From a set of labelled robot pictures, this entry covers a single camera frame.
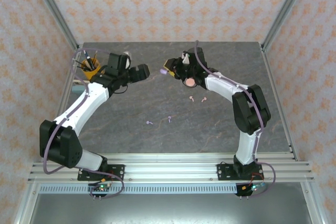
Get teal and beige eraser block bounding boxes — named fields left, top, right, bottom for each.
left=72, top=78, right=85, bottom=93

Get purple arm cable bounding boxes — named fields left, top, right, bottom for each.
left=194, top=40, right=277, bottom=199
left=41, top=47, right=132, bottom=200

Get small control circuit board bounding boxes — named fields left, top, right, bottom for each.
left=88, top=178, right=114, bottom=193
left=241, top=181, right=266, bottom=196

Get blue white capped pen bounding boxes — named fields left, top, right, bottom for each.
left=82, top=49, right=93, bottom=70

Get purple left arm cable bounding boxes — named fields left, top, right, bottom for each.
left=41, top=47, right=132, bottom=200

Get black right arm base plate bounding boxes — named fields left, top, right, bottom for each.
left=216, top=163, right=263, bottom=182

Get aluminium frame post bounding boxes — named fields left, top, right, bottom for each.
left=260, top=0, right=314, bottom=51
left=27, top=0, right=80, bottom=51

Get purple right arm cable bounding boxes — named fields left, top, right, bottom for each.
left=194, top=40, right=277, bottom=199

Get aluminium rail beam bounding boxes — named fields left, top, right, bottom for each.
left=28, top=152, right=315, bottom=183

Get grey metal shelf panel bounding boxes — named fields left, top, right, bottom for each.
left=28, top=192, right=316, bottom=224

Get pink round earbud charging case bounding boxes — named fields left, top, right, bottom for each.
left=183, top=77, right=197, bottom=88

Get aluminium table side rail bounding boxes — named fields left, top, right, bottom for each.
left=41, top=47, right=81, bottom=163
left=261, top=45, right=300, bottom=162

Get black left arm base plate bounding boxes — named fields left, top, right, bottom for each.
left=77, top=164, right=125, bottom=182

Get slotted grey cable duct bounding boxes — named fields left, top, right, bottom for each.
left=38, top=185, right=238, bottom=195

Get yellow metal pen cup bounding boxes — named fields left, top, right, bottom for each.
left=80, top=58, right=102, bottom=80

